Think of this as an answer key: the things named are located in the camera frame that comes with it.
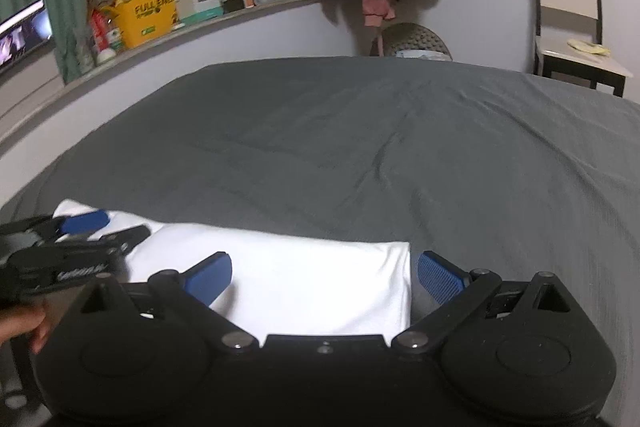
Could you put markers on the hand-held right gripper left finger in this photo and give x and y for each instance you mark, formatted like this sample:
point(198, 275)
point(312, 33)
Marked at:
point(210, 279)

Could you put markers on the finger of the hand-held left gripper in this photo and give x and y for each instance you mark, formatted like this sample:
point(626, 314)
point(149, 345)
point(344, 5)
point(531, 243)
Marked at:
point(125, 237)
point(87, 222)

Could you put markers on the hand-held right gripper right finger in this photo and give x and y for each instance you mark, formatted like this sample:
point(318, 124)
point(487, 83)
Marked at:
point(440, 278)

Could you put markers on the white long-sleeve shirt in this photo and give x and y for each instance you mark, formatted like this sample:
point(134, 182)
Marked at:
point(300, 277)

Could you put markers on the person's left hand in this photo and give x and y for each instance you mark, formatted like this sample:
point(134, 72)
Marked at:
point(22, 327)

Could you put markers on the grey storage box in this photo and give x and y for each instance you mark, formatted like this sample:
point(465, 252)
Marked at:
point(30, 89)

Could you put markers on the monitor screen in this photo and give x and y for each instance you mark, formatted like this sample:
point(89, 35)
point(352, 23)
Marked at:
point(22, 34)

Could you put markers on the yellow cardboard box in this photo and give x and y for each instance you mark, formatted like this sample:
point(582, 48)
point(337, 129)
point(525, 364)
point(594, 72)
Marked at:
point(147, 17)

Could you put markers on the grey window ledge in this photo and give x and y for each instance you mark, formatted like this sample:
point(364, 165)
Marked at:
point(200, 27)

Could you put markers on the grey woven basket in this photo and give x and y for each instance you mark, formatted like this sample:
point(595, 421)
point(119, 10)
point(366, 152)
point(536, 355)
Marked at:
point(420, 38)

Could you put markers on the white teal box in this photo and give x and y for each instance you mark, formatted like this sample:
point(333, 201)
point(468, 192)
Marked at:
point(200, 4)

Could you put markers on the yellow cloth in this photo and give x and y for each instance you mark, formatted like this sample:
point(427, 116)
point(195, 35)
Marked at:
point(590, 48)

